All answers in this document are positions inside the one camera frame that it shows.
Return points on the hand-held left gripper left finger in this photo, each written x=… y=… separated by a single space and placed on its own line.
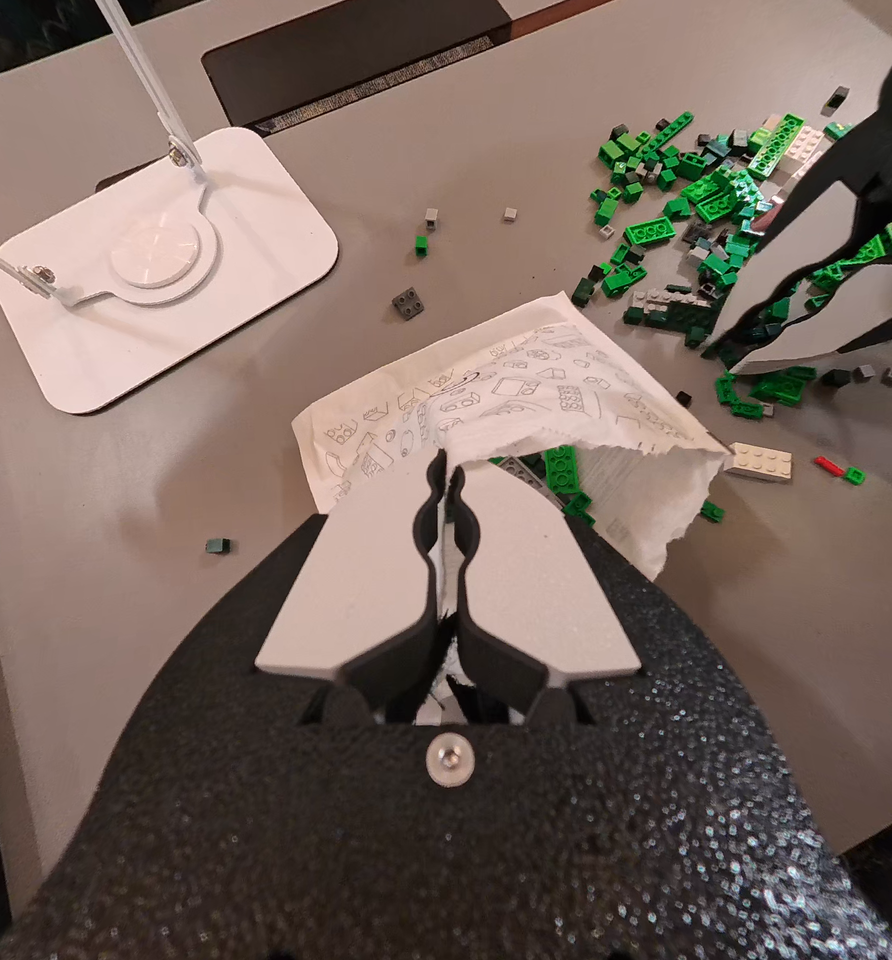
x=356 y=585

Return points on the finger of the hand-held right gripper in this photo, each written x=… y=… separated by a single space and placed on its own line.
x=866 y=315
x=806 y=240

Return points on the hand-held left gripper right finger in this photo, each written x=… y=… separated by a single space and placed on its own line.
x=543 y=592

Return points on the pile of green toy bricks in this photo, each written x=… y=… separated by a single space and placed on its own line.
x=686 y=217

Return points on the white printed paper bag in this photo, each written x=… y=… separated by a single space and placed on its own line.
x=528 y=375

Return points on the grey long stud plate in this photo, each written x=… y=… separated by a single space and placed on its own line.
x=525 y=471

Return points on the green long stud plate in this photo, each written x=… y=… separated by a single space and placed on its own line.
x=562 y=469

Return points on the small dark green brick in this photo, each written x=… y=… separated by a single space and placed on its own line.
x=219 y=546

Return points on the small red flat piece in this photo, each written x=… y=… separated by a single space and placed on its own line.
x=830 y=466

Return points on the white two-by-four brick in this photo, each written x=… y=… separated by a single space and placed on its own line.
x=757 y=459

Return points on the dark grey square stud plate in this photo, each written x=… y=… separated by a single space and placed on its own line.
x=409 y=302

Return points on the white metal stand rod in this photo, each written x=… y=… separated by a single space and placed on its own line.
x=3 y=262
x=142 y=75

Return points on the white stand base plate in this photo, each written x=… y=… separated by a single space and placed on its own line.
x=251 y=202

